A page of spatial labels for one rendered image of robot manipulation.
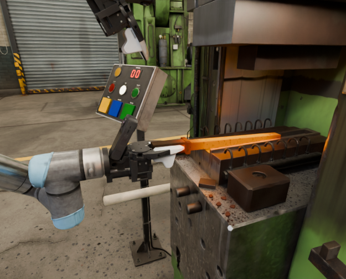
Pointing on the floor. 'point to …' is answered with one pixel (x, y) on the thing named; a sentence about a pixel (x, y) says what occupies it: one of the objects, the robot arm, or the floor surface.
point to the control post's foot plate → (136, 247)
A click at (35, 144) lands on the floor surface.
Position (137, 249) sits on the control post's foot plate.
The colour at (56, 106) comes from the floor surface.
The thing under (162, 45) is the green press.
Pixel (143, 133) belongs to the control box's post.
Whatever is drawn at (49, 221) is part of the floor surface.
